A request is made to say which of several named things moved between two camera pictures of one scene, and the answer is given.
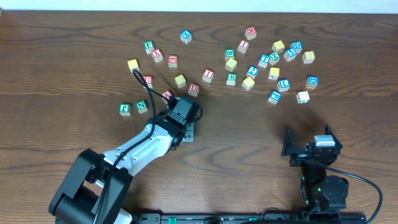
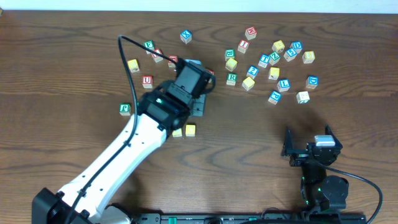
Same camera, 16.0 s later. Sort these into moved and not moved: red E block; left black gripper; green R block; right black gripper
Moved: left black gripper
Not moved: right black gripper; red E block; green R block
